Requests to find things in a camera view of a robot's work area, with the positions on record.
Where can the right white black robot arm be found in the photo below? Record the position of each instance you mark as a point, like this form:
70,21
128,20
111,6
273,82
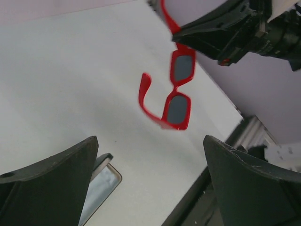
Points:
283,37

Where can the black glasses case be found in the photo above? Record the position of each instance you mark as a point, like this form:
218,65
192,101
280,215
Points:
100,163

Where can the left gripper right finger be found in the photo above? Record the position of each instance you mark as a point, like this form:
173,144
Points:
250,191

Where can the red sunglasses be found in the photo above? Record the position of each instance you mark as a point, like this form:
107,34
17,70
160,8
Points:
177,108

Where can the aluminium rail frame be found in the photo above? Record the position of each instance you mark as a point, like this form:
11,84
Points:
253,133

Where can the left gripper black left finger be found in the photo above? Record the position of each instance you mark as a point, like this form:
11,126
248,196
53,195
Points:
50,192

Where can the blue cleaning cloth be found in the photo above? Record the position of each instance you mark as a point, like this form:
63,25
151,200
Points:
99,190

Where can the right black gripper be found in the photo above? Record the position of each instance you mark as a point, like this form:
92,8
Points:
226,33

